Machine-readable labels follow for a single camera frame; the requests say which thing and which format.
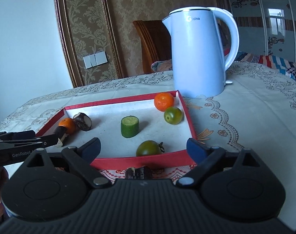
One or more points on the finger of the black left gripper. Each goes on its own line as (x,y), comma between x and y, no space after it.
(27,138)

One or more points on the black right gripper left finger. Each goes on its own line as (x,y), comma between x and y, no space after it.
(79,160)

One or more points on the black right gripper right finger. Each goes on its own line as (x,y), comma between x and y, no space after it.
(207,160)

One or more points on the dark round water chestnut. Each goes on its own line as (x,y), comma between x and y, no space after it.
(83,121)

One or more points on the small orange tangerine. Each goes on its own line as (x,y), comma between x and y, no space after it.
(69,124)

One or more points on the green cucumber piece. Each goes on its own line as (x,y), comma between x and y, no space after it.
(129,126)

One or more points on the large orange tangerine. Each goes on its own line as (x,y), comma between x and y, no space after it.
(163,100)

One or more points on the red shallow cardboard box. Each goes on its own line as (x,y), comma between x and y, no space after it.
(118,152)

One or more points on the white electric kettle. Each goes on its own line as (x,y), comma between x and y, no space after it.
(198,60)

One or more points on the folded pillow on bed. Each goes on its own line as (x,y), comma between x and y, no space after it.
(161,66)

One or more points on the colourful patterned bedding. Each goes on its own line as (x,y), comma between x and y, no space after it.
(272,63)

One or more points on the glass sliding wardrobe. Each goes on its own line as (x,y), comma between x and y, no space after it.
(266,27)

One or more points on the white wall switch panel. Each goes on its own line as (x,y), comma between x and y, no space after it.
(96,59)

